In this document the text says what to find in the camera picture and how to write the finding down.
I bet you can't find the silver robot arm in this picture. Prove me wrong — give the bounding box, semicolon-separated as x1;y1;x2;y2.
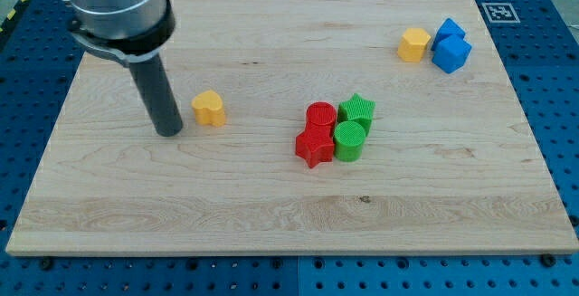
62;0;176;67

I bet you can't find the yellow heart block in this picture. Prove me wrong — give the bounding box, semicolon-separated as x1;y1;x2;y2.
191;90;226;127

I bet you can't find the wooden board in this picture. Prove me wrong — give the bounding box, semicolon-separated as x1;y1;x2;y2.
6;0;578;257

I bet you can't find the red star block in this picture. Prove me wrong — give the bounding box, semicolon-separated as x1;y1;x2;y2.
295;126;335;168

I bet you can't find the red cylinder block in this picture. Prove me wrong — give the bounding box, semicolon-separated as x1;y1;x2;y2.
305;101;337;130

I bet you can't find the green cylinder block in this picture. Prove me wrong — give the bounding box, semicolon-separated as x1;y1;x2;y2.
334;121;366;162

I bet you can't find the green star block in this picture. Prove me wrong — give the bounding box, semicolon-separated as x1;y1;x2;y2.
337;93;376;135

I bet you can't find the dark grey pointer rod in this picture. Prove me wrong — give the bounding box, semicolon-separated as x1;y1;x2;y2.
129;55;183;137

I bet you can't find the yellow pentagon block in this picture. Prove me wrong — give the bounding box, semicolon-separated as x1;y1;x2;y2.
397;28;432;62

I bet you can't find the blue cube block front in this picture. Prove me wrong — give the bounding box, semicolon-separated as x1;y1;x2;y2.
432;35;472;73

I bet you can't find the blue cube block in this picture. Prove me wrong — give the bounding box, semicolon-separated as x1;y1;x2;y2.
431;18;466;51
432;35;472;73

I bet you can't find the blue cube block rear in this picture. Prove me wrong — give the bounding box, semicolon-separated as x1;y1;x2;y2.
431;18;466;51

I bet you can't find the white fiducial marker tag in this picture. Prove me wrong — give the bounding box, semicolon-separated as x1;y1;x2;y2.
481;2;520;24

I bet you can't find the black bolt left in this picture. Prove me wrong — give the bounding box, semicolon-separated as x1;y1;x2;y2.
39;257;53;271

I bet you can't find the black bolt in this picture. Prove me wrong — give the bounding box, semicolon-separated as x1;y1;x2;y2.
39;257;53;271
540;253;556;268

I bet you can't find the black bolt right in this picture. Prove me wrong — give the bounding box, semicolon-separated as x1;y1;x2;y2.
540;253;556;268

